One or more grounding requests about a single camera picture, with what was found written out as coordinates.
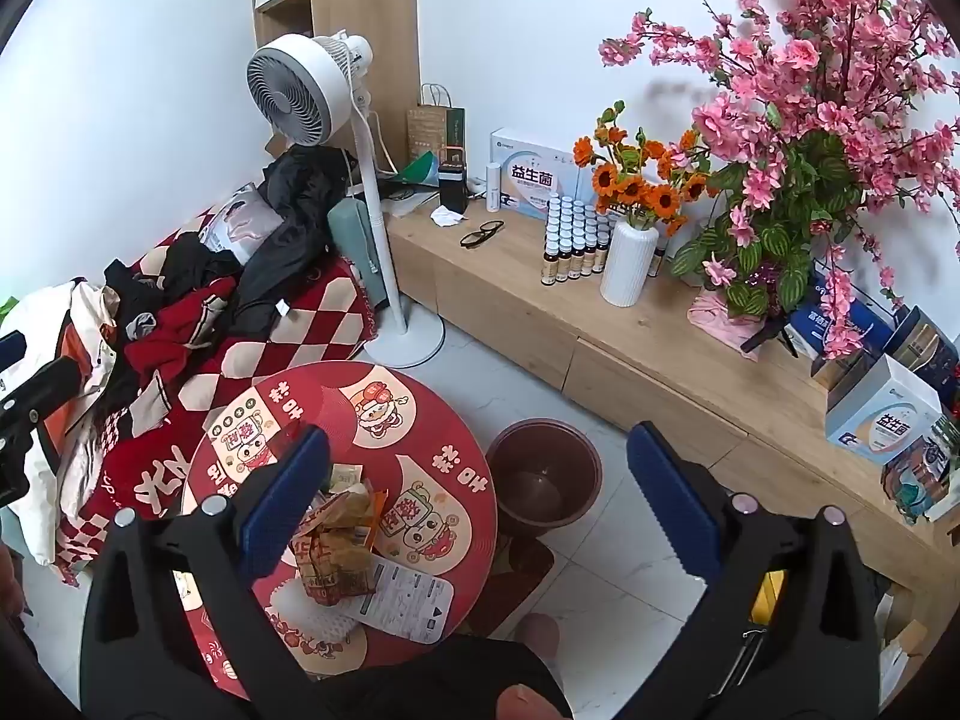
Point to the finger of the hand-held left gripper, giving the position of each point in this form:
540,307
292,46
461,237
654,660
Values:
45,382
9,349

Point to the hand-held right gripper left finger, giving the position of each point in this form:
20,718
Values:
289,495

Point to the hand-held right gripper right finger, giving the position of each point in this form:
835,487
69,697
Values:
675,495

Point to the red patterned snack wrapper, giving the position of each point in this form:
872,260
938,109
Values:
330,570

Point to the brown plastic bin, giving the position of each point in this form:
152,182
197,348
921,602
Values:
544,495

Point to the green white small packet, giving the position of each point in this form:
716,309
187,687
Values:
346,476

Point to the round red table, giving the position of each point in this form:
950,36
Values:
330,405

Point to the white foam net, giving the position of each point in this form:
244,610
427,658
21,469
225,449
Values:
296,611

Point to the yellow box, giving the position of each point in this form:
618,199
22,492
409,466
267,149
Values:
769,596

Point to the red black garment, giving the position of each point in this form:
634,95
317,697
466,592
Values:
180,337

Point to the pink cloth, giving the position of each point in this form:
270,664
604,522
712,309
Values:
720,319

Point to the small black tripod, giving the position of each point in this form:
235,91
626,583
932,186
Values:
765,334

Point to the light blue white box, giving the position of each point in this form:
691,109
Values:
881,420

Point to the white ribbed vase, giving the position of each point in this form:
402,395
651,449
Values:
628,270

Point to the blue white carton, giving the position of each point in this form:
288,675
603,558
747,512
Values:
840,319

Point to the person's leg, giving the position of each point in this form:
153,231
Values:
450,679

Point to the grey printed cushion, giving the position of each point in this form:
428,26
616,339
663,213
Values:
240,225

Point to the group of small brown bottles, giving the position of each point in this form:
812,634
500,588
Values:
570,255

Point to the grey green pillow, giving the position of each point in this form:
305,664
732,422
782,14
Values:
352,240

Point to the white crumpled papers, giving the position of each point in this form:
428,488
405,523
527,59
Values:
891,679

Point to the dark blue box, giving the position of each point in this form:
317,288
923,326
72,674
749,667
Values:
919,349

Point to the black jacket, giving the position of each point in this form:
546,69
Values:
300,202

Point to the orange artificial flowers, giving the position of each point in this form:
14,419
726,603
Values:
664,199

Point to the black glasses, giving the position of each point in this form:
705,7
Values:
471,238

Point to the white tissue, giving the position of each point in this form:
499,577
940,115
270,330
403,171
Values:
448,217

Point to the black box device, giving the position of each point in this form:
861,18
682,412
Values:
452,191

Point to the green folded paper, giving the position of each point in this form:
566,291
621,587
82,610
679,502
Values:
420,172

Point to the blue white flat box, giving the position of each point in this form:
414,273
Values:
532,176

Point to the white spray bottle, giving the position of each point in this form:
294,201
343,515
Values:
493,187

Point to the white standing fan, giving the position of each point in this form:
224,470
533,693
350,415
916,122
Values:
289,90

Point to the brown paper bag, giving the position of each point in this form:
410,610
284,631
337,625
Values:
427,131

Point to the pink blossom branches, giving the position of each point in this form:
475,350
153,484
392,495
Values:
795,52

